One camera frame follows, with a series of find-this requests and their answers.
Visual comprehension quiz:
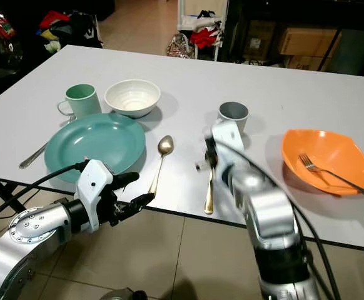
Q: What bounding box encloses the small cardboard box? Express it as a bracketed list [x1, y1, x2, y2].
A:
[245, 21, 271, 61]

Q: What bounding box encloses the white rack with clothes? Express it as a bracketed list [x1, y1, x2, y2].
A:
[176, 0, 228, 61]

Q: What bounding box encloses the grey robot foot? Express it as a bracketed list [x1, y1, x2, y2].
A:
[99, 287, 140, 300]

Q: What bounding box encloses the large cardboard box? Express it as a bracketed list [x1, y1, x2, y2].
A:
[279, 28, 342, 60]

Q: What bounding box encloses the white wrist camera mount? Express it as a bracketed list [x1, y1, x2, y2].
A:
[76, 159, 115, 232]
[204, 119, 246, 171]

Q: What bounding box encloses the grey mug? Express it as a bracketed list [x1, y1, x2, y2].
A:
[218, 101, 249, 135]

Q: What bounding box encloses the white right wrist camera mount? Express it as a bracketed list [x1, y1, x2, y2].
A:
[204, 119, 246, 171]

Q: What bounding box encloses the clear bag with red label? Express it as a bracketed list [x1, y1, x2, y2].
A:
[0, 3, 21, 63]

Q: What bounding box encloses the gold spoon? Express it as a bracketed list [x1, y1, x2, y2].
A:
[148, 135, 174, 196]
[204, 150, 218, 215]

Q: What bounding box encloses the green mug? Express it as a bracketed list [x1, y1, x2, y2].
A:
[57, 84, 102, 119]

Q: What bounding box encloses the patterned bag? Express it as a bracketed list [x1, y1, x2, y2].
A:
[166, 32, 193, 59]

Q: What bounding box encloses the pile of colourful clothes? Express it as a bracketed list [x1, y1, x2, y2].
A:
[38, 9, 103, 52]

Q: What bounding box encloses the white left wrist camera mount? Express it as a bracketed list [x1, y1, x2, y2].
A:
[76, 159, 115, 232]

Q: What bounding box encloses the teal plate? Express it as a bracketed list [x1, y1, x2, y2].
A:
[45, 113, 146, 184]

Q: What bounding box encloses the orange square plastic bowl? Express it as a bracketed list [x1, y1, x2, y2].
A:
[281, 129, 364, 196]

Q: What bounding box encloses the white ribbed bowl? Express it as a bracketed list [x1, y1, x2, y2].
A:
[104, 79, 161, 119]

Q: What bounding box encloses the silver fork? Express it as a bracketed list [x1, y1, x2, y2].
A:
[19, 116, 76, 169]
[298, 154, 364, 201]

